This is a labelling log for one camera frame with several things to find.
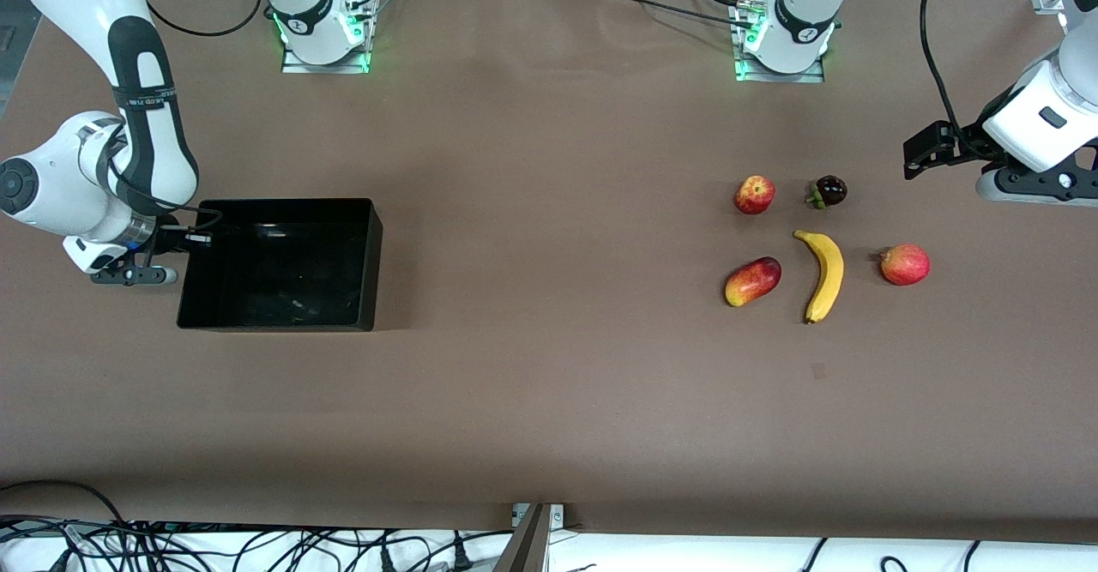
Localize black rectangular plastic box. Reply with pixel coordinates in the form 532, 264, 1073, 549
176, 198, 383, 333

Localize yellow banana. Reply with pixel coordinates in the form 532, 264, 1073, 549
793, 229, 846, 325

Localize small red yellow apple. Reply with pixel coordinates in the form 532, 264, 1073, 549
734, 175, 776, 216

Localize dark purple mangosteen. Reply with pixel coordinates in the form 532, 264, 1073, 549
805, 175, 848, 211

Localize red apple on right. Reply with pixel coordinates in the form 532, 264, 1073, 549
878, 244, 932, 287

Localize red yellow mango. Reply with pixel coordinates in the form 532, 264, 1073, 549
723, 256, 783, 309

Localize brown table cover sheet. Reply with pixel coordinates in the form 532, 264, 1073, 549
0, 0, 1098, 545

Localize black cable with metal plug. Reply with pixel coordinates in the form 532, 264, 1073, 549
101, 122, 226, 251

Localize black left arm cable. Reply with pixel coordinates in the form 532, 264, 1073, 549
919, 0, 962, 135

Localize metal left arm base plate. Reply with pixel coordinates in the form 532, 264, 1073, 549
733, 0, 826, 84

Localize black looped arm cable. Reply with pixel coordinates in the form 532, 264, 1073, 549
146, 0, 263, 39

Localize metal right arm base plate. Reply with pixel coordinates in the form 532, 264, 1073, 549
281, 0, 378, 74

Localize black looped floor cable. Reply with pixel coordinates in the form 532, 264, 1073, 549
0, 479, 130, 528

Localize long black base cable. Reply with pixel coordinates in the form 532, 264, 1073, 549
600, 0, 756, 29

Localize dark metal post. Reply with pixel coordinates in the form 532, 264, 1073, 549
493, 503, 550, 572

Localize small metal table bracket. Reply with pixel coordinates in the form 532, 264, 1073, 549
512, 503, 565, 530

